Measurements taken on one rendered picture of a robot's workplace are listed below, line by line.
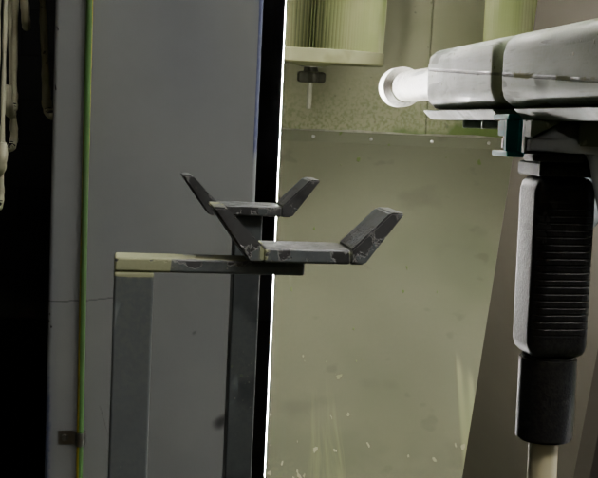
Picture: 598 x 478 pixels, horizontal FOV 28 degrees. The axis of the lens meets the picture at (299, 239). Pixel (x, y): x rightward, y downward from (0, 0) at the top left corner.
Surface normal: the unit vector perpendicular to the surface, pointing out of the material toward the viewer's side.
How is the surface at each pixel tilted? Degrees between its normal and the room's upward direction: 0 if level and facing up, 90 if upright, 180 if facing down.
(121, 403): 90
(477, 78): 91
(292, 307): 57
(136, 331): 90
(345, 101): 90
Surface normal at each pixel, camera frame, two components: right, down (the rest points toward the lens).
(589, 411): 0.24, 0.32
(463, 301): 0.15, -0.44
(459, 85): -0.99, -0.02
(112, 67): 0.15, 0.11
